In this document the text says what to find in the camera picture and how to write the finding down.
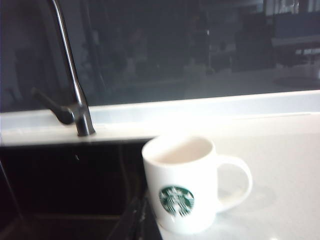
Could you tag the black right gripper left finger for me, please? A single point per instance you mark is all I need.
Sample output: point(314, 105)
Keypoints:
point(132, 225)

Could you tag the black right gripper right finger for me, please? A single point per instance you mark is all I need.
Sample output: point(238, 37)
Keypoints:
point(148, 225)

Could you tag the white Starbucks ceramic mug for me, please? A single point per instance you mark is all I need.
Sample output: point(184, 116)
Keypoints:
point(190, 175)

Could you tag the black undermount sink basin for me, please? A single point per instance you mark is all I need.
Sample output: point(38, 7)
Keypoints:
point(62, 180)

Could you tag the tall stainless steel faucet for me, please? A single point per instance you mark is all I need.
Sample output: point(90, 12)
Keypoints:
point(75, 75)

